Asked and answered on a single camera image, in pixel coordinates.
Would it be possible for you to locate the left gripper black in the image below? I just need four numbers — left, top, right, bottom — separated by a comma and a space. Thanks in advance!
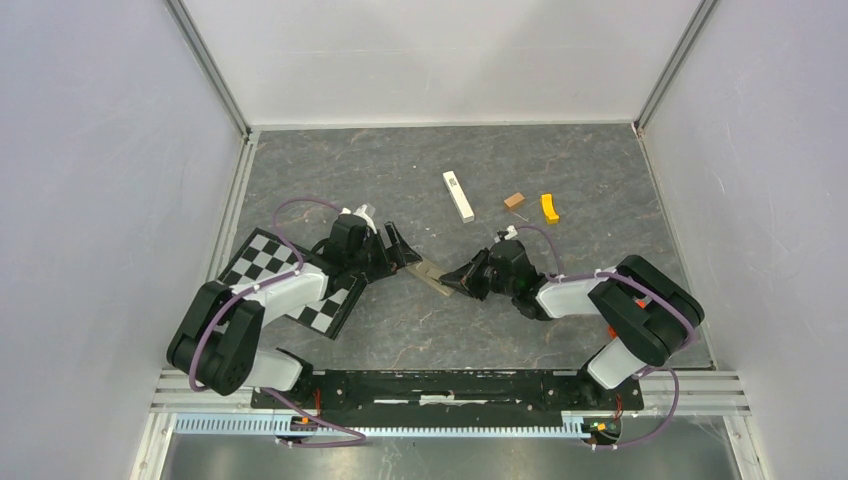
347, 221, 421, 284

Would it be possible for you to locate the purple cable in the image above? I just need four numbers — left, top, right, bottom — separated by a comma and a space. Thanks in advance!
515, 225, 698, 450
188, 196, 369, 448

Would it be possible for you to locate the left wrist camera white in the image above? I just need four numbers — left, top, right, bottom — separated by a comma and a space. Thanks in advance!
340, 203, 378, 234

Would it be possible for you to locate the white remote with buttons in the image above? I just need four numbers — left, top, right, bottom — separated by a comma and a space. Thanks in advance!
405, 259, 454, 297

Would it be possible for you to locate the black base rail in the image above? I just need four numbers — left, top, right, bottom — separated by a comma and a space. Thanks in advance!
286, 369, 644, 428

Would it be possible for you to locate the yellow curved block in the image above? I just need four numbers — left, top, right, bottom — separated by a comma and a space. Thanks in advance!
540, 193, 560, 225

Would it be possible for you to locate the black white checkerboard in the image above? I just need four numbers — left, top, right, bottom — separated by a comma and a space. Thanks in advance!
217, 228, 366, 340

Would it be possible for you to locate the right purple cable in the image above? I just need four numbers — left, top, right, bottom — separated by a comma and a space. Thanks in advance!
515, 225, 698, 450

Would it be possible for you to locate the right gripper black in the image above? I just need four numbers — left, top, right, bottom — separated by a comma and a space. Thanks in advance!
441, 246, 516, 301

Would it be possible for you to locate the brown wooden block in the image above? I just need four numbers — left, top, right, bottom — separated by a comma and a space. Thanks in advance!
503, 192, 526, 211

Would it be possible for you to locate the white toothed cable duct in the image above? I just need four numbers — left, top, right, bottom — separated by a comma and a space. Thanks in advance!
174, 413, 590, 440

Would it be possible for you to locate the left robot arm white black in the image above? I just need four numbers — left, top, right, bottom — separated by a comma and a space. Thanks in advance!
166, 210, 422, 408

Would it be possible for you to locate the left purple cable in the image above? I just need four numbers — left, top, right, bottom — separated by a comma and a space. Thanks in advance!
188, 196, 369, 448

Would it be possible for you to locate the white black remote control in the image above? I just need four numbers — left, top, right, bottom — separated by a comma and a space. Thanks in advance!
442, 171, 475, 223

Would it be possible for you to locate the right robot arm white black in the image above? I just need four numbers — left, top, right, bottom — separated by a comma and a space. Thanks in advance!
438, 240, 705, 408

